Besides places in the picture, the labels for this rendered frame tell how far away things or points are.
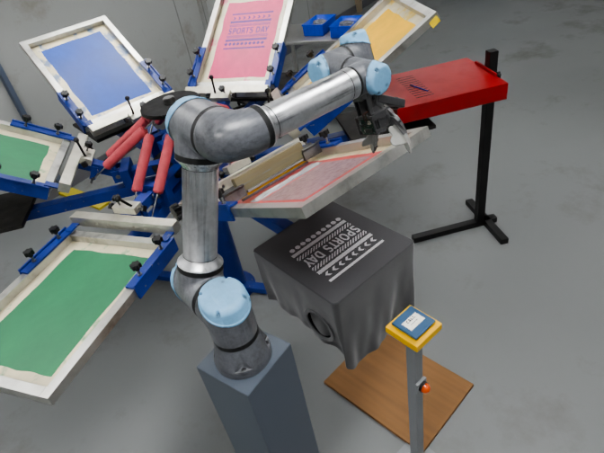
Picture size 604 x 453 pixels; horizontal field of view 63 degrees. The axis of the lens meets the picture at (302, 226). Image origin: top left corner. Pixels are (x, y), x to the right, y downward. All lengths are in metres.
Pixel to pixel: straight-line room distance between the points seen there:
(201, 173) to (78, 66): 2.51
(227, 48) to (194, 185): 2.38
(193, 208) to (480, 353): 1.99
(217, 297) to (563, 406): 1.93
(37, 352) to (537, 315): 2.44
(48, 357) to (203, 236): 0.96
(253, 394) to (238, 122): 0.66
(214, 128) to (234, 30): 2.55
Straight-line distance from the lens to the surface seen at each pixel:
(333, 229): 2.05
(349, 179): 1.50
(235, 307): 1.14
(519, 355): 2.84
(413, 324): 1.63
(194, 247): 1.21
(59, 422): 3.13
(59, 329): 2.07
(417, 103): 2.66
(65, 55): 3.65
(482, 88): 2.80
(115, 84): 3.45
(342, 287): 1.79
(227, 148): 1.01
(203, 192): 1.14
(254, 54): 3.33
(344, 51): 1.32
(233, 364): 1.25
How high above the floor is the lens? 2.20
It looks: 37 degrees down
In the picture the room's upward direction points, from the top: 11 degrees counter-clockwise
